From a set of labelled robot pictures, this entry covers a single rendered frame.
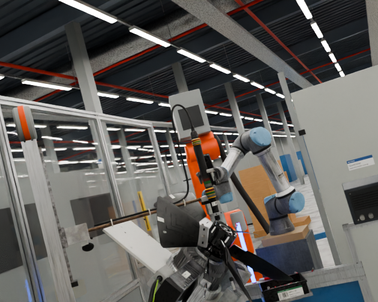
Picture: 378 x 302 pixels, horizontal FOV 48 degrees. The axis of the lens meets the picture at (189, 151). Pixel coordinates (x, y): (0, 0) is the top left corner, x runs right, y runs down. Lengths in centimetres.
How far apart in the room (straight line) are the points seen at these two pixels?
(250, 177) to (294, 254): 757
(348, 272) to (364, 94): 181
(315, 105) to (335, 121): 21
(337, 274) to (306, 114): 174
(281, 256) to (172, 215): 96
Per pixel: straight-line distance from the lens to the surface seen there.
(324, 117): 370
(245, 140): 241
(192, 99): 590
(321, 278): 233
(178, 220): 174
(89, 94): 897
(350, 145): 369
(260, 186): 993
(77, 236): 184
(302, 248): 248
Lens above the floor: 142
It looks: 5 degrees up
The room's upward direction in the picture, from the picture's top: 15 degrees counter-clockwise
